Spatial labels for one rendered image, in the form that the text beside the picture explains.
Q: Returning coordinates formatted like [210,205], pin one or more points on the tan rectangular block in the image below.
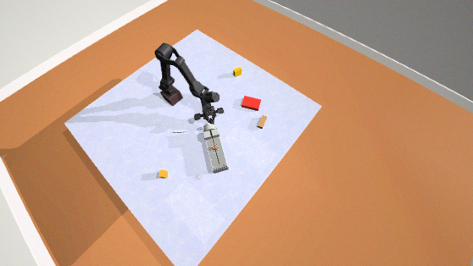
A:
[262,121]

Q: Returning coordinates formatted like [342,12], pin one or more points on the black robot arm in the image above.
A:
[164,53]

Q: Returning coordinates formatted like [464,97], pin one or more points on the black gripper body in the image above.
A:
[219,111]

